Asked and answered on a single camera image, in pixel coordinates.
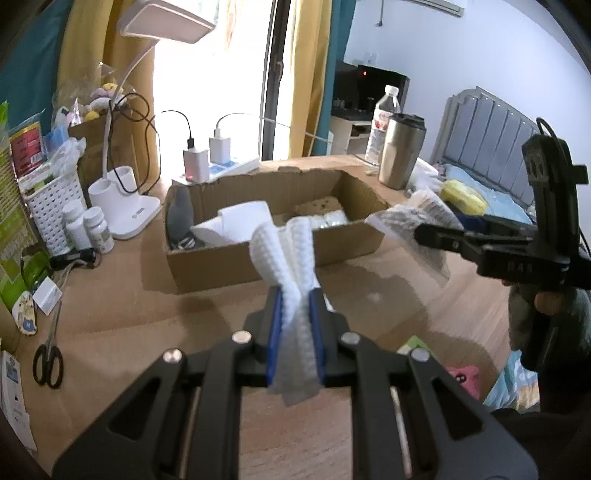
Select black lamp cable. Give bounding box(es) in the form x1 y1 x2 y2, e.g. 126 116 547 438
108 92 163 197

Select red can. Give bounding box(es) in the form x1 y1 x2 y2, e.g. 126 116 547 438
9 120 47 178

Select white pill bottle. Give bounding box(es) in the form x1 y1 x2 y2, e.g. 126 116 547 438
83 206 115 254
62 200 93 252

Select person's dark clothing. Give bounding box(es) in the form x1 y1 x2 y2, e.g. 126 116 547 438
485 364 591 480

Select white plastic bag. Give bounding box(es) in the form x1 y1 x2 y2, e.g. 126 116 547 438
46 136 88 175

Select small white box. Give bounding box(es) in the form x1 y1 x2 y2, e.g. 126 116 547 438
33 278 63 316

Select black scissors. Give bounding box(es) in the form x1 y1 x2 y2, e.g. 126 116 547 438
32 300 65 389

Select white power strip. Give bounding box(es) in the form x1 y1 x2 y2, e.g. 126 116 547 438
172 156 260 185

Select blue printed blanket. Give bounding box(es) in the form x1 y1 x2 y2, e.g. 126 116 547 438
434 164 543 414

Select black monitor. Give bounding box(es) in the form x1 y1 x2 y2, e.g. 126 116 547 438
335 60 365 112

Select yellow curtain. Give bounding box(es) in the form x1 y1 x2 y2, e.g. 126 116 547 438
60 0 158 195
286 0 334 160

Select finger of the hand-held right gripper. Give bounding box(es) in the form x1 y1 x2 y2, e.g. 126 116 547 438
462 216 537 238
413 223 485 259

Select cotton swab bag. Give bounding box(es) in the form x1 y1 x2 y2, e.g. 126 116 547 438
365 189 465 282

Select pink plush toy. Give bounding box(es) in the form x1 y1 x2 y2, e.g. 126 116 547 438
443 364 481 400

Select grey sock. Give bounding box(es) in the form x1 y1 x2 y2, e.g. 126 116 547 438
166 187 197 250

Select white desk lamp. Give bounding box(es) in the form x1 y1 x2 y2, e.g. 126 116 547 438
88 0 217 241

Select white air conditioner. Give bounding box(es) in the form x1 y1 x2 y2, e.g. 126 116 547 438
406 0 465 18

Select cartoon print card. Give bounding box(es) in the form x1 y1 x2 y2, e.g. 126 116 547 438
11 291 38 335

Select steel tumbler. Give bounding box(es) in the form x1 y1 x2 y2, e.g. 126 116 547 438
379 113 426 190

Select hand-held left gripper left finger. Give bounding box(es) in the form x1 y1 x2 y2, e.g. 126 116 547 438
52 285 283 480

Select small plush toy pile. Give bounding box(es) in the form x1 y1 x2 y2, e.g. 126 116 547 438
53 83 126 128

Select white waffle cloth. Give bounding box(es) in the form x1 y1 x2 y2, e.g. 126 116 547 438
249 217 331 407

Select white computer desk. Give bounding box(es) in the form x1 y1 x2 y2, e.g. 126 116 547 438
330 111 376 156

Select yellow sponge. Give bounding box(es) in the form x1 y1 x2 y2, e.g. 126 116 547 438
438 180 489 215

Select green paper cup package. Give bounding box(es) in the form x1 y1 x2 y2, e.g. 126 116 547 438
0 102 43 310

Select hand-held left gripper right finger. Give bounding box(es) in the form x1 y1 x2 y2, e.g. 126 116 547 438
308 287 539 480

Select dark door frame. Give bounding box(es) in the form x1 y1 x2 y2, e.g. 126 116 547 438
261 0 297 162

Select teal curtain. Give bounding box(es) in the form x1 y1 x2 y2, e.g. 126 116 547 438
321 0 357 158
0 0 75 139

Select cardboard box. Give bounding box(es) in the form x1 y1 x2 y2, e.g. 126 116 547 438
164 167 398 294

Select small brown box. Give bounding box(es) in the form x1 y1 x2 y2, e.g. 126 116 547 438
69 108 134 204

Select person's right hand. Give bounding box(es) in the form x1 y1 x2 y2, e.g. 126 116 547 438
531 288 573 318

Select small black tool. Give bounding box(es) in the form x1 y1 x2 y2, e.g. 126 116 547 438
48 247 99 271

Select white perforated basket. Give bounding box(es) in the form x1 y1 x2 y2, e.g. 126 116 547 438
21 173 88 257

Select long charging cable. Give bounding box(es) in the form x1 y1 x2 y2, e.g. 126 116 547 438
215 113 334 145

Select clear water bottle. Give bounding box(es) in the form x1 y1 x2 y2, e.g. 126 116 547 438
366 84 402 164

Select small cartoon tissue pack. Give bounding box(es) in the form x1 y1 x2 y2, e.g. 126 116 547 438
397 335 432 356

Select black charging cable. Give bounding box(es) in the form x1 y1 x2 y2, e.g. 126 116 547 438
154 110 195 149

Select grey bed headboard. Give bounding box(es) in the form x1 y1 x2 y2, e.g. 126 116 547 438
431 85 550 217

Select white tissue paper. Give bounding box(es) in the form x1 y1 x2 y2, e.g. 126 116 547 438
190 200 275 247

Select person's right forearm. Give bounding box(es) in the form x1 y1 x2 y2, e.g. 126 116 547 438
507 281 591 374

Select clear cotton ball bag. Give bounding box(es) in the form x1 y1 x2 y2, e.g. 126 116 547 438
305 209 352 230

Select white paper receipt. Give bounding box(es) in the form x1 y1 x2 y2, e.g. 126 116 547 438
0 350 38 454

